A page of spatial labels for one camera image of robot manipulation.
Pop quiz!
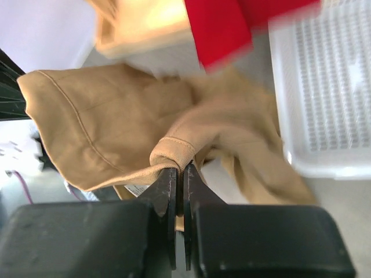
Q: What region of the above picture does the tan cloth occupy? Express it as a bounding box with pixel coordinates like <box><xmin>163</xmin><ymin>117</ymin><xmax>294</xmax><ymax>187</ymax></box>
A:
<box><xmin>17</xmin><ymin>64</ymin><xmax>317</xmax><ymax>205</ymax></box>

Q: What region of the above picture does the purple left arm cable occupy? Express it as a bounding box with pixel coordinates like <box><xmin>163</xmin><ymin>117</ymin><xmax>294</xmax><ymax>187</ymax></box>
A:
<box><xmin>5</xmin><ymin>170</ymin><xmax>34</xmax><ymax>205</ymax></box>

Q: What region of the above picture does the wooden clothes rack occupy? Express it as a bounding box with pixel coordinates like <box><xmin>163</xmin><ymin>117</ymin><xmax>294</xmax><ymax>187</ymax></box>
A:
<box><xmin>88</xmin><ymin>0</ymin><xmax>193</xmax><ymax>58</ymax></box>

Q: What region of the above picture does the white mesh basket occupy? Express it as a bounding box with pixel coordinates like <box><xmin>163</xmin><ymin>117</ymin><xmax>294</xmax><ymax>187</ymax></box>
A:
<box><xmin>269</xmin><ymin>1</ymin><xmax>370</xmax><ymax>180</ymax></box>

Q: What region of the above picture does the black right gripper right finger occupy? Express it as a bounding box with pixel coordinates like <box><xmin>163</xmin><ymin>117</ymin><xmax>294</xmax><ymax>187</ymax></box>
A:
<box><xmin>183</xmin><ymin>164</ymin><xmax>356</xmax><ymax>277</ymax></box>

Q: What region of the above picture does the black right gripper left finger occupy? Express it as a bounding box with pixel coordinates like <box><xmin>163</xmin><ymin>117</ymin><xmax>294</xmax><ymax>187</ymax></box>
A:
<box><xmin>1</xmin><ymin>169</ymin><xmax>177</xmax><ymax>277</ymax></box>

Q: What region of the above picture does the red skirt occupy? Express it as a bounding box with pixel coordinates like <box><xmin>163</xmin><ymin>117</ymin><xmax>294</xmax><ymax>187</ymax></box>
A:
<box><xmin>184</xmin><ymin>0</ymin><xmax>321</xmax><ymax>69</ymax></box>

